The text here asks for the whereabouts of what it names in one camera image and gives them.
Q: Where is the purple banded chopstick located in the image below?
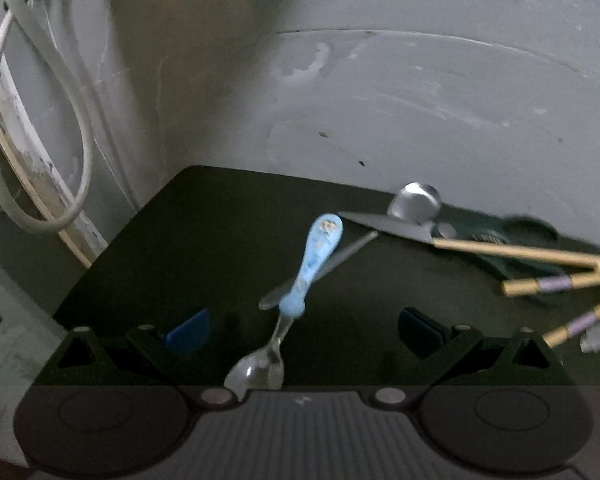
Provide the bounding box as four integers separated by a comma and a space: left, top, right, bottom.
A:
502, 272, 600, 297
542, 304, 600, 348

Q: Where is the light blue handled spoon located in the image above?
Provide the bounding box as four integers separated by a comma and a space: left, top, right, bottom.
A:
224, 214, 343, 401

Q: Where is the blue handled black chopstick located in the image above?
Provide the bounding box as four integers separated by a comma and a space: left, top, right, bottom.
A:
259, 231, 379, 311

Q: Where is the silver spoon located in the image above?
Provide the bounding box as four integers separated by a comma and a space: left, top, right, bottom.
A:
387, 182, 457, 240

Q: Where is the white appliance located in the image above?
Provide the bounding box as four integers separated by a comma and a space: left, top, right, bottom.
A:
0, 266, 66, 426

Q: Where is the white hose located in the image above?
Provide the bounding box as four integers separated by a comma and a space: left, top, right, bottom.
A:
0, 0, 95, 235

